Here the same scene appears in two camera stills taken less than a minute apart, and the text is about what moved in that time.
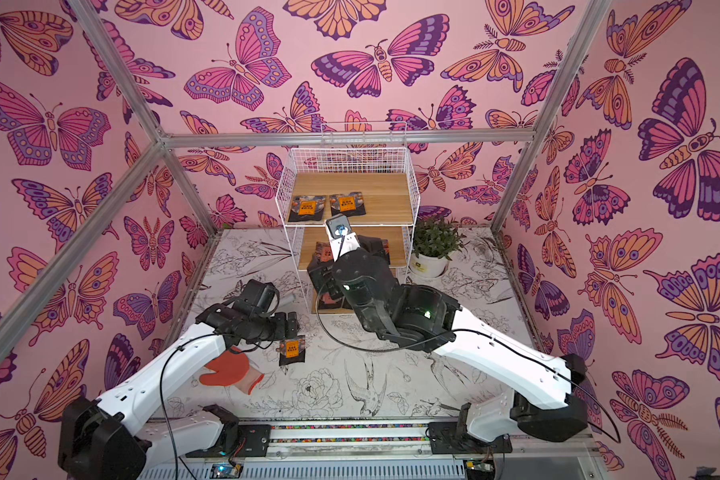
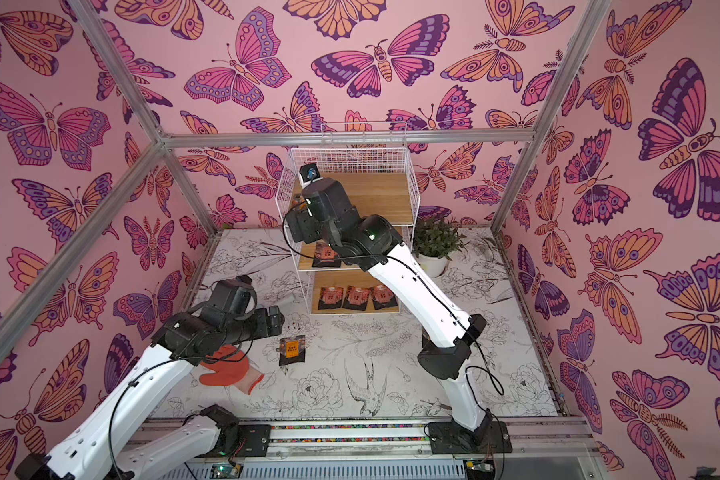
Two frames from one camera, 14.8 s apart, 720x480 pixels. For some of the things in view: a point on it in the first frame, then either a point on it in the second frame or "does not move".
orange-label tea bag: [291, 351] does not move
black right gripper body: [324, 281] -> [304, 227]
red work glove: [232, 369] does not move
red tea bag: [323, 252] does not move
